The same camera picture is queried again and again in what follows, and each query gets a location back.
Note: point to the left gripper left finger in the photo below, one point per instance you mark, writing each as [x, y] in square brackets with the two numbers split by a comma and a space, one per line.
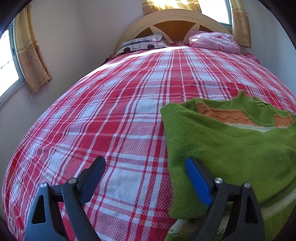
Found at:
[45, 222]

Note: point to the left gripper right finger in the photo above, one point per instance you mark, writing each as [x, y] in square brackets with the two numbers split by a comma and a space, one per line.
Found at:
[245, 220]

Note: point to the green orange striped knit sweater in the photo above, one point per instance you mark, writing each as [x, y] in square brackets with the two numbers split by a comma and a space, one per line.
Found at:
[239, 140]

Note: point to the red white plaid bedsheet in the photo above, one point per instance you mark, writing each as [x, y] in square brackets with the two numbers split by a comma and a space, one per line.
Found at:
[115, 112]

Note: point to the yellow curtain at side window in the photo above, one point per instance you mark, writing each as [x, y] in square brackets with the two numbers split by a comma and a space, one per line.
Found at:
[30, 58]

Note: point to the pink cloth beside bed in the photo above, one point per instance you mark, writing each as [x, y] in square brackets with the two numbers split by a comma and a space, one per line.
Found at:
[252, 57]

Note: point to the pink pillow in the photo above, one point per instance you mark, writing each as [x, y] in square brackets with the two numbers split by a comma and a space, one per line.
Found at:
[214, 41]

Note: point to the dark cloth at bed corner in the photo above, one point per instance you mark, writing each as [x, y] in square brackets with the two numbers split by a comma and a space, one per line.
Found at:
[108, 59]

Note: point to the yellow curtain right of back window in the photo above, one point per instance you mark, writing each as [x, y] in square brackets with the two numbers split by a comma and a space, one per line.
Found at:
[240, 24]

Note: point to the yellow curtain of window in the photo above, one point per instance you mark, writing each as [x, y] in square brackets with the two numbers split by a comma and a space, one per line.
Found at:
[240, 24]
[150, 6]

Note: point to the white grey patterned pillow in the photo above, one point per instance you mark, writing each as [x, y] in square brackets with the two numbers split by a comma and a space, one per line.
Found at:
[155, 41]

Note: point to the beige wooden arched headboard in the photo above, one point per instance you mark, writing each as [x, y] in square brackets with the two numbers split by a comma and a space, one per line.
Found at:
[174, 24]

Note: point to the back window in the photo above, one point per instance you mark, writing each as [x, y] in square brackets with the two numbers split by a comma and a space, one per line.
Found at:
[219, 10]

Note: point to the yellow curtain left of back window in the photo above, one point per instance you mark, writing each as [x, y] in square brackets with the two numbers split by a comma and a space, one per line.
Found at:
[150, 6]

